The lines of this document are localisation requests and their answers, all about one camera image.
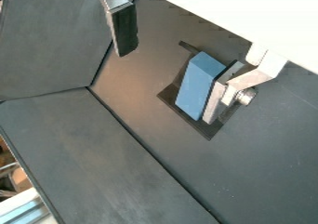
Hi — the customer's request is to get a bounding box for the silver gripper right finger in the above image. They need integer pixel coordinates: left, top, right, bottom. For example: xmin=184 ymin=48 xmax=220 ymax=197
xmin=203 ymin=44 xmax=289 ymax=125

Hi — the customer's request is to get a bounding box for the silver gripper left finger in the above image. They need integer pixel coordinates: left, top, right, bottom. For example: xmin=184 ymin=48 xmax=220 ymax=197
xmin=99 ymin=0 xmax=139 ymax=57

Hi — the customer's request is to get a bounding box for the blue rectangular block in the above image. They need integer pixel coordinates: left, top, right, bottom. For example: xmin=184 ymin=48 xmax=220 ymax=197
xmin=175 ymin=52 xmax=226 ymax=121

